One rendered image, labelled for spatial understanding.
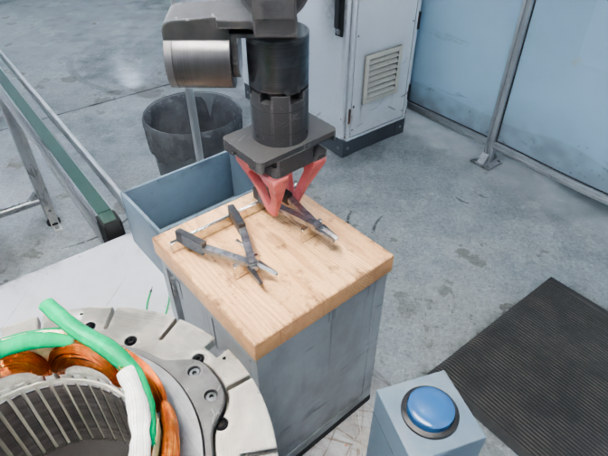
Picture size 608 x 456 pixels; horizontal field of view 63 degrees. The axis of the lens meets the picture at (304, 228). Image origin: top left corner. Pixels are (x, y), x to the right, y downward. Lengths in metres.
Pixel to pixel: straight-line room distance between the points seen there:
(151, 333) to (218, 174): 0.35
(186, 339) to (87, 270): 0.60
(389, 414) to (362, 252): 0.18
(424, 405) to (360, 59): 2.22
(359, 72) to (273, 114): 2.13
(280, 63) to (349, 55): 2.08
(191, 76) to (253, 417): 0.29
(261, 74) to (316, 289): 0.21
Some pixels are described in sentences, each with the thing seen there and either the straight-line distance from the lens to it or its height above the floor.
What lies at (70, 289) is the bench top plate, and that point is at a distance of 1.00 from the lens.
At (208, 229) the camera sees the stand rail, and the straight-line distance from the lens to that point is 0.57.
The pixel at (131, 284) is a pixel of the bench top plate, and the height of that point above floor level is 0.78.
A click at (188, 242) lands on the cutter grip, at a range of 0.54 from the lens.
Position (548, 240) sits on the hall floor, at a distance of 2.45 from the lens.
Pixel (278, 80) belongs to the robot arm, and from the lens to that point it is 0.46.
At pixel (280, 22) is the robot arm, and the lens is 0.43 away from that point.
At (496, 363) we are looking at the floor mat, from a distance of 1.86.
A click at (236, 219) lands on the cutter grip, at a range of 0.55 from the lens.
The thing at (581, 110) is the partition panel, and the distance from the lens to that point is 2.55.
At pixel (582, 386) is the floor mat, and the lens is 1.92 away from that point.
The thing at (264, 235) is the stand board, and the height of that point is 1.07.
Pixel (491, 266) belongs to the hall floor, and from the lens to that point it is 2.22.
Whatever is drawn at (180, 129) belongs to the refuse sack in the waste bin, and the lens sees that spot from 2.22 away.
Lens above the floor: 1.43
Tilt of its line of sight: 39 degrees down
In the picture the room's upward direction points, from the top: straight up
